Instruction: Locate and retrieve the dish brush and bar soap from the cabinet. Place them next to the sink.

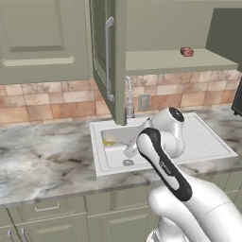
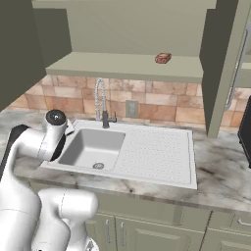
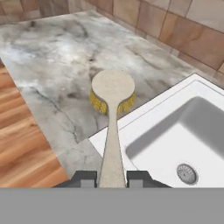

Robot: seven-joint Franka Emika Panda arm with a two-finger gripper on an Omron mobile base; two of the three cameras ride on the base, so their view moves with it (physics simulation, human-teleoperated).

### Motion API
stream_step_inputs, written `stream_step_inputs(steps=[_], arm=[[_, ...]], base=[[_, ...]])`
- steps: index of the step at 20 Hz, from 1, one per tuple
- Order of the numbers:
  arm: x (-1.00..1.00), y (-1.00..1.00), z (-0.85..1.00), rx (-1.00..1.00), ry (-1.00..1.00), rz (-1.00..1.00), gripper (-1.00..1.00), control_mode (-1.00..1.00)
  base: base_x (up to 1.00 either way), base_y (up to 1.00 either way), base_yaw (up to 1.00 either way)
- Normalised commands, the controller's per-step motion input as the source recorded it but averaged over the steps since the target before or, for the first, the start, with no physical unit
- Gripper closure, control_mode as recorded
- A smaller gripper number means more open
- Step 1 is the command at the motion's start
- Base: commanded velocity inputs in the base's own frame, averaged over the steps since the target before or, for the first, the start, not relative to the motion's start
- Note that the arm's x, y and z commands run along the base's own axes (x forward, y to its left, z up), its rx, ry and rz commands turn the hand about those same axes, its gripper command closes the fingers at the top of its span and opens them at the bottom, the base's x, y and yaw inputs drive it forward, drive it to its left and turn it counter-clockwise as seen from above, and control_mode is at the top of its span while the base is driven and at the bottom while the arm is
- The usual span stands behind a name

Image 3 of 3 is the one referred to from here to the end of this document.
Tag white sink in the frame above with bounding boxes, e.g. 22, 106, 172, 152
87, 73, 224, 189

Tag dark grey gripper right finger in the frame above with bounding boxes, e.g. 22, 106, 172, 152
126, 170, 172, 189

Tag beige dish brush yellow bristles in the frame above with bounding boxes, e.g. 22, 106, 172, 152
88, 68, 137, 189

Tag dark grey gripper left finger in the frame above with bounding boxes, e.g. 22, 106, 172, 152
52, 170, 98, 189

